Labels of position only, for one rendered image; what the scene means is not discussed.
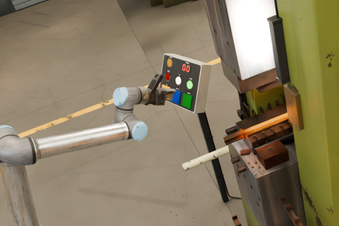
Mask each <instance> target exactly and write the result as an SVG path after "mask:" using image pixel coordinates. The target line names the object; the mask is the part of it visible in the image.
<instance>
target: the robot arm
mask: <svg viewBox="0 0 339 226"><path fill-rule="evenodd" d="M162 79H163V75H162V74H159V73H155V75H154V77H153V78H152V80H151V82H150V84H149V85H148V87H147V88H146V87H122V88H117V89H116V90H115V91H114V94H113V102H114V104H115V105H116V109H115V116H114V121H113V124H111V125H106V126H101V127H96V128H90V129H85V130H80V131H75V132H70V133H65V134H60V135H55V136H50V137H45V138H39V139H33V138H32V137H26V138H20V137H19V135H18V134H17V132H16V130H15V129H13V128H12V127H10V126H7V125H2V126H0V176H1V180H2V184H3V187H4V191H5V195H6V199H7V202H8V206H9V210H10V213H11V217H12V221H13V225H14V226H43V225H42V224H40V223H38V219H37V214H36V210H35V206H34V202H33V197H32V193H31V189H30V185H29V180H28V176H27V172H26V168H25V166H26V165H31V164H36V163H37V161H38V160H39V159H42V158H46V157H51V156H55V155H60V154H64V153H69V152H73V151H78V150H82V149H86V148H91V147H95V146H100V145H104V144H109V143H114V142H118V141H123V140H129V139H134V140H136V141H140V140H142V139H144V138H145V136H146V135H147V131H148V128H147V126H146V125H145V124H144V122H142V121H140V120H139V119H138V118H136V117H135V116H134V115H133V108H134V105H135V104H144V105H149V104H152V105H157V106H158V105H164V104H165V99H169V101H171V100H172V98H173V95H174V93H176V92H177V91H176V90H174V89H170V88H158V86H159V84H160V82H161V80H162Z"/></svg>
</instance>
